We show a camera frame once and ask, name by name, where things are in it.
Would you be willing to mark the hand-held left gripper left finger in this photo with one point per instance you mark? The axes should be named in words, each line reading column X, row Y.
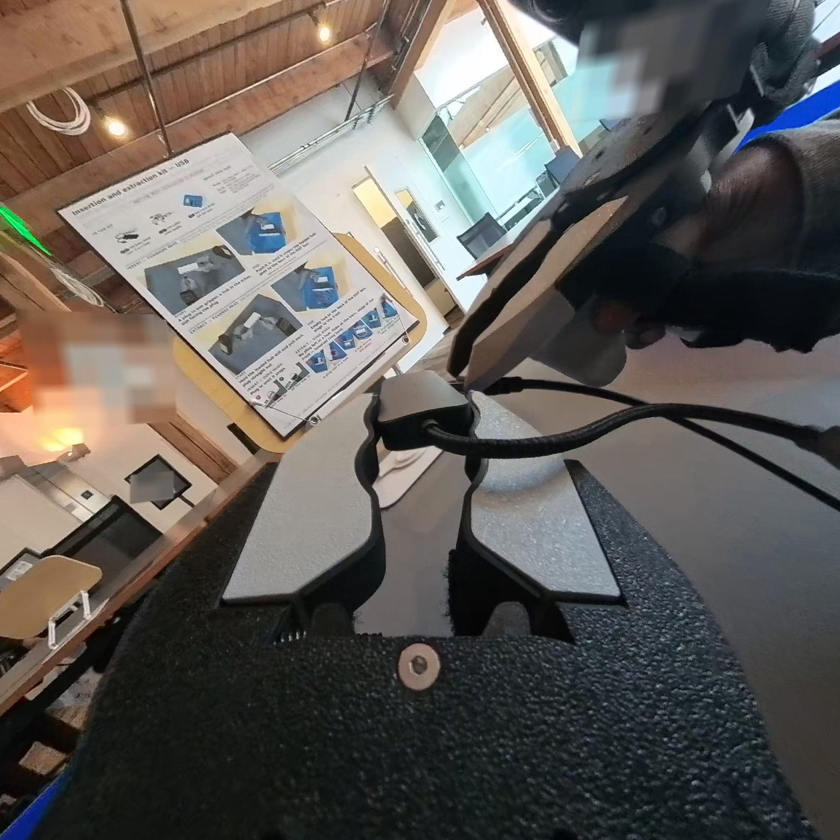
column 295, row 532

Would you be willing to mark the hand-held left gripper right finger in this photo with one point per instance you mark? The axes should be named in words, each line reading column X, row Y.
column 545, row 538

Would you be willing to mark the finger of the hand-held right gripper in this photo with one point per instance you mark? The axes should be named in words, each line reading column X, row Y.
column 538, row 289

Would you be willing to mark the grey slim usb hub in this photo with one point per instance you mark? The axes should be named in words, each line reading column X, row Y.
column 420, row 400

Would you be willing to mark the blue plastic bin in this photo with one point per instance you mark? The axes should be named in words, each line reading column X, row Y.
column 20, row 814

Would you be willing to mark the person's right hand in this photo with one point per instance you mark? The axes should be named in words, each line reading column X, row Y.
column 761, row 250

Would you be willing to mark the black office chair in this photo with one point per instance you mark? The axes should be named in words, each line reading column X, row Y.
column 483, row 236

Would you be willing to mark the dark office desk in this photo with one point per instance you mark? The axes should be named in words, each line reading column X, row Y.
column 158, row 565

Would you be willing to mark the wooden support column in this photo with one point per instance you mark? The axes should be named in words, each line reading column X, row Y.
column 532, row 79

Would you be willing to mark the wooden board on stand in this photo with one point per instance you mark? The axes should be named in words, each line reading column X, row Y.
column 46, row 591

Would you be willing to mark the printed paper sheet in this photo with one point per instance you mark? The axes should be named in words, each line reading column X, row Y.
column 223, row 263

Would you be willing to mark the green exit sign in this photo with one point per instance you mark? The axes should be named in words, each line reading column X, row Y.
column 20, row 226

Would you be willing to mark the ceiling spot lamp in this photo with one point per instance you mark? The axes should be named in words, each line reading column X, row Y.
column 114, row 127

